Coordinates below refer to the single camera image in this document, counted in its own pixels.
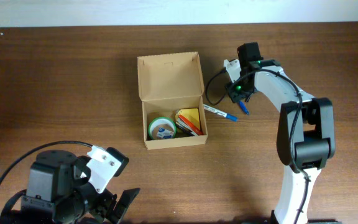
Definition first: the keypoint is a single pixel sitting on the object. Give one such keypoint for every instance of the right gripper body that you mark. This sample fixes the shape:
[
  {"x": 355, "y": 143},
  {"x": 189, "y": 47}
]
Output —
[{"x": 237, "y": 94}]

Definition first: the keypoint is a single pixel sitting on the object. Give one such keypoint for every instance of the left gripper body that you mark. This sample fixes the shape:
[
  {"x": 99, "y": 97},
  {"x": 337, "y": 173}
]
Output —
[{"x": 107, "y": 203}]

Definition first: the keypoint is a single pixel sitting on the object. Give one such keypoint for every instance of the white blue marker pen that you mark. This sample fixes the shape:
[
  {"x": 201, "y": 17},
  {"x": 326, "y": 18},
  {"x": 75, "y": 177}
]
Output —
[{"x": 220, "y": 113}]

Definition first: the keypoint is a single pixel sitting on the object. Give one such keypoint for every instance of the yellow spiral notepad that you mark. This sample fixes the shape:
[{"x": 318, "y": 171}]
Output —
[{"x": 191, "y": 114}]

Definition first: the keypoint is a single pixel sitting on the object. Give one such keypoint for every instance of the brown cardboard box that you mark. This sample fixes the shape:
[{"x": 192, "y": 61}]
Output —
[{"x": 168, "y": 83}]

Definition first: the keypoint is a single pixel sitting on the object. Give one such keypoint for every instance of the small white blue box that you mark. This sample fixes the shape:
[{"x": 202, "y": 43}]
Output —
[{"x": 164, "y": 134}]

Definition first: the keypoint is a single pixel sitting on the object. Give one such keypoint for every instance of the green tape roll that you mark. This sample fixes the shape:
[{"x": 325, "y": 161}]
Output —
[{"x": 161, "y": 122}]

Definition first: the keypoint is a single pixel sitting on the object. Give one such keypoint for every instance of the blue ballpoint pen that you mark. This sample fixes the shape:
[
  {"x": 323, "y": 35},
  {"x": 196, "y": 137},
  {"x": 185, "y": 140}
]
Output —
[{"x": 243, "y": 107}]

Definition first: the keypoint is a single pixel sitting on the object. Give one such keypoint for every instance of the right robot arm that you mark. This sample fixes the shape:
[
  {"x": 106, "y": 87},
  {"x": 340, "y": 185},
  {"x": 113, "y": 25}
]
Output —
[{"x": 305, "y": 137}]

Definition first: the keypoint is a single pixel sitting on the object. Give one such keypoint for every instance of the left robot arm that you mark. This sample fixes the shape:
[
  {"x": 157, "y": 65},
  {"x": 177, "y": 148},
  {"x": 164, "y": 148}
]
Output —
[{"x": 63, "y": 188}]

